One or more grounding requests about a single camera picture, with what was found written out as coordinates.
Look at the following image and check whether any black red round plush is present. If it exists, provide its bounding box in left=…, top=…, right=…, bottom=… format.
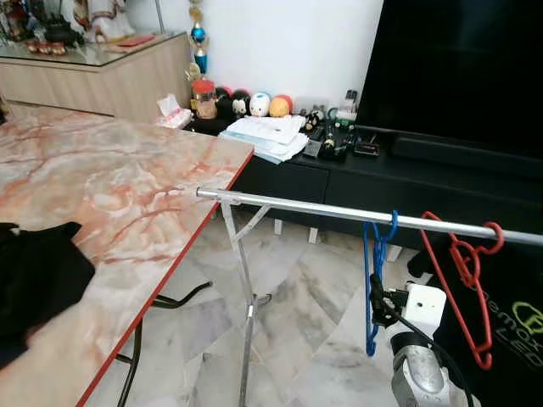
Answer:
left=215, top=86, right=234, bottom=118

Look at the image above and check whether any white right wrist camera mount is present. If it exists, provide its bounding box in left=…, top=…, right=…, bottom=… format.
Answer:
left=403, top=284, right=448, bottom=340

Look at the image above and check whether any black garment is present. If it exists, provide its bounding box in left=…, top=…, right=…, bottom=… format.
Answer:
left=0, top=222, right=96, bottom=370

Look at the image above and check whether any white porcelain statue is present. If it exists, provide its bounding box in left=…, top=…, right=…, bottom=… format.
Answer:
left=85, top=0, right=137, bottom=43

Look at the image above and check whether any flat red packet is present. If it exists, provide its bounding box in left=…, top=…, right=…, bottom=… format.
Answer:
left=115, top=34, right=158, bottom=47

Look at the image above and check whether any black TV cabinet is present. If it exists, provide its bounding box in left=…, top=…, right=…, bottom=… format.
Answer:
left=182, top=114, right=543, bottom=247

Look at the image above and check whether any pink tissue box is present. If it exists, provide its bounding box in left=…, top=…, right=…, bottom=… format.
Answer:
left=157, top=93, right=194, bottom=128

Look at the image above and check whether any white blue round plush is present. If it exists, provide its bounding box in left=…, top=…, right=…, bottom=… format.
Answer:
left=248, top=92, right=272, bottom=118

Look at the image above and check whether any blue plastic hanger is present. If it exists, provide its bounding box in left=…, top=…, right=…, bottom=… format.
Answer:
left=362, top=209, right=400, bottom=357

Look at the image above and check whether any small black display box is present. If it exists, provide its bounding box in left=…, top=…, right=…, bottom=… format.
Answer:
left=352, top=140, right=380, bottom=158

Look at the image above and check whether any gold and blue trophy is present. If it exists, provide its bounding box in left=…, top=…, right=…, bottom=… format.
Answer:
left=188, top=0, right=209, bottom=79

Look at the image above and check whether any black incense censer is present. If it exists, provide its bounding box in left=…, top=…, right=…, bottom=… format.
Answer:
left=42, top=15, right=86, bottom=47

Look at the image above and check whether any silver metal clothes rack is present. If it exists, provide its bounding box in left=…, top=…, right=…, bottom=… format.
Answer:
left=195, top=187, right=543, bottom=407

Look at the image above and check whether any black soundbar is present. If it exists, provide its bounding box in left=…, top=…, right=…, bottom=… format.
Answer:
left=390, top=136, right=543, bottom=181

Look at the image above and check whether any red plastic hanger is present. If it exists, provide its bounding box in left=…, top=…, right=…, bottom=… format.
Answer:
left=420, top=210, right=507, bottom=371

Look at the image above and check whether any black T-shirt with logo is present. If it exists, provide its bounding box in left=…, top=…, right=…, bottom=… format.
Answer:
left=407, top=242, right=543, bottom=407

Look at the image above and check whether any jar with red lid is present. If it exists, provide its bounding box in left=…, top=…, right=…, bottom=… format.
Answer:
left=191, top=79, right=217, bottom=120

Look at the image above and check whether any white paper stack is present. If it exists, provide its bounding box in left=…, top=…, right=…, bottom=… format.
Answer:
left=218, top=114, right=308, bottom=164

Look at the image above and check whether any black flat television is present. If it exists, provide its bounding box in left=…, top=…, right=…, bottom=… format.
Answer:
left=355, top=0, right=543, bottom=162

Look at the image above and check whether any orange round plush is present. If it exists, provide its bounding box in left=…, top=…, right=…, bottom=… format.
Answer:
left=268, top=95, right=295, bottom=118

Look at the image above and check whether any light wooden sideboard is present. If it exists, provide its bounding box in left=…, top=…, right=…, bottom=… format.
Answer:
left=0, top=32, right=192, bottom=124

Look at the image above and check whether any black mouse plush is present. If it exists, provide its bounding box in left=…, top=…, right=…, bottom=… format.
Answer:
left=231, top=91, right=251, bottom=118

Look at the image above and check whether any marble pattern folding table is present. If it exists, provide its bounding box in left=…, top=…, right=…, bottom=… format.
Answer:
left=0, top=103, right=255, bottom=407

